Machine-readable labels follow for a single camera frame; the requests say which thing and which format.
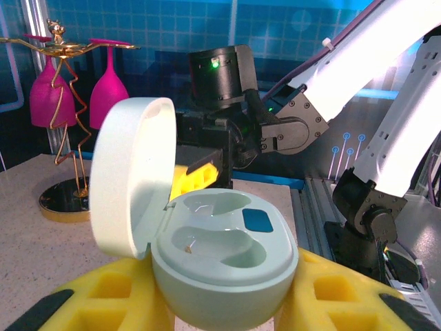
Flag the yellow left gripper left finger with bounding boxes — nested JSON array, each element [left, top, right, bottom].
[[0, 257, 175, 331]]

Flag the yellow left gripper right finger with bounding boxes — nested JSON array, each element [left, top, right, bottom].
[[271, 247, 441, 331]]

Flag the mint green earbud case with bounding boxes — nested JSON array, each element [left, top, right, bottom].
[[88, 97, 300, 330]]

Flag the pink wine glass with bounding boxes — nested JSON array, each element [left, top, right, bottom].
[[23, 32, 77, 129], [88, 37, 132, 130]]

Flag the aluminium front frame rails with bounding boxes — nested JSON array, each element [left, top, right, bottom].
[[289, 177, 441, 311]]

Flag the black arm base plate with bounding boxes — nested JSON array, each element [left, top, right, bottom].
[[323, 220, 431, 294]]

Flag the white slotted cable duct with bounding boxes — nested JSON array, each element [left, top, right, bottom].
[[389, 279, 441, 327]]

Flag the gold wire glass rack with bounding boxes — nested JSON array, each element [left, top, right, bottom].
[[0, 19, 142, 223]]

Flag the aluminium frame post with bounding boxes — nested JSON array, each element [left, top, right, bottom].
[[20, 0, 65, 163]]

